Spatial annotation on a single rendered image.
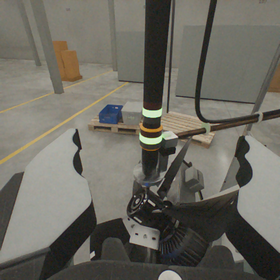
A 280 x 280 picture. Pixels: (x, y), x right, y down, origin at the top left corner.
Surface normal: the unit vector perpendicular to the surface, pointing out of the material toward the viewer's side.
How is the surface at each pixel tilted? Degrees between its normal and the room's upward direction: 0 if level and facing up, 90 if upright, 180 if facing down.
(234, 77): 90
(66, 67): 90
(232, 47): 90
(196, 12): 90
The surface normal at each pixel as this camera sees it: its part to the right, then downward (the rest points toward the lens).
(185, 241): 0.03, -0.29
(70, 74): -0.26, 0.51
